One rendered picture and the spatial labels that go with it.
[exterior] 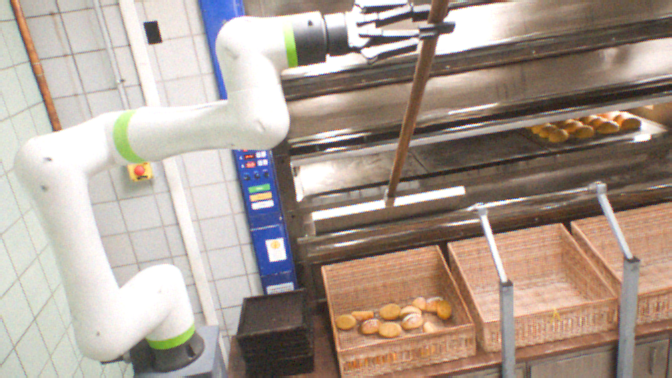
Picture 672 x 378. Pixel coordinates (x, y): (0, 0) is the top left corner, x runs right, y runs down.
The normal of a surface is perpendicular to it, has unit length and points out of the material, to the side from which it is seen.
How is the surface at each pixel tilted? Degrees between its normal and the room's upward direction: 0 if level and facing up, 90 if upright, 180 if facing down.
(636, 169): 70
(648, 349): 90
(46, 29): 90
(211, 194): 90
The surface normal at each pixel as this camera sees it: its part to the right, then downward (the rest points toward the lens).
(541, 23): 0.06, 0.00
